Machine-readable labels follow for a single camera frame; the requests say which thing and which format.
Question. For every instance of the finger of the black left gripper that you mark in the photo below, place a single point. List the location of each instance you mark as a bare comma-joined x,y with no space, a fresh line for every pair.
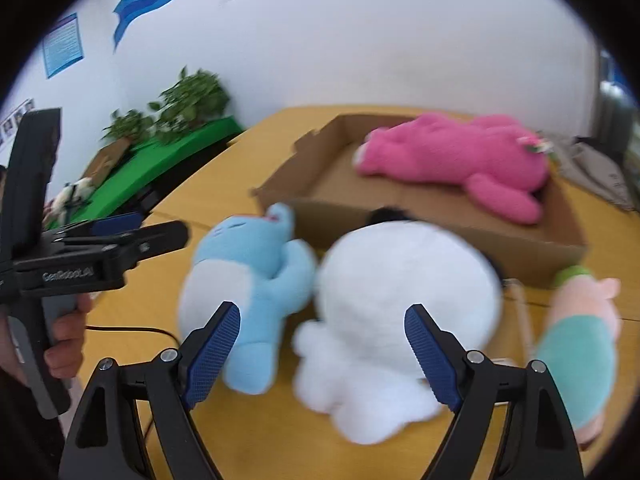
100,227
144,243

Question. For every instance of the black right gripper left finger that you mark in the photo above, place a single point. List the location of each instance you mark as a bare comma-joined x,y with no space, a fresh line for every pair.
106,440

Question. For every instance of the pink pig plush teal shirt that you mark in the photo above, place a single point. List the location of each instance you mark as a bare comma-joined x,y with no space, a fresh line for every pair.
579,347

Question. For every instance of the blue plush toy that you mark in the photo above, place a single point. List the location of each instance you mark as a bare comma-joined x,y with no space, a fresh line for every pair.
260,266

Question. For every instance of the white panda plush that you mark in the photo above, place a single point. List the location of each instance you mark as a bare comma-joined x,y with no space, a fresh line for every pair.
355,362

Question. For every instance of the pink plush bear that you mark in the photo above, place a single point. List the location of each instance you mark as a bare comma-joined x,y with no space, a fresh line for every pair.
497,162

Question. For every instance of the person's left hand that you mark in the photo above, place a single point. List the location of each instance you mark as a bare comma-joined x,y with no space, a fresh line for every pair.
64,359

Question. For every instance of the small white plush toy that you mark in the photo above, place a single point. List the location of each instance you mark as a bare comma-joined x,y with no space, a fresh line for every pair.
70,198

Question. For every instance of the green cloth covered shelf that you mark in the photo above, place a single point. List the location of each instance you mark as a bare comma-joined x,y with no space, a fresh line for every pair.
150,172

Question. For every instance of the smaller green potted plant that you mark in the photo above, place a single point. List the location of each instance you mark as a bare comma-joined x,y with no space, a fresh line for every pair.
134,126

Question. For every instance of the brown cardboard box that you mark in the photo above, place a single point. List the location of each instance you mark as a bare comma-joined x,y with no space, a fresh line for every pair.
330,199

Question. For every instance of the grey canvas bag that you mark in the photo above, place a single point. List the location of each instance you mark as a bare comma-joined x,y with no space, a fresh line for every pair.
590,169

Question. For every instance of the blue wall poster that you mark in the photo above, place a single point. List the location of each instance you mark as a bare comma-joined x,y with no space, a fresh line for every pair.
61,45

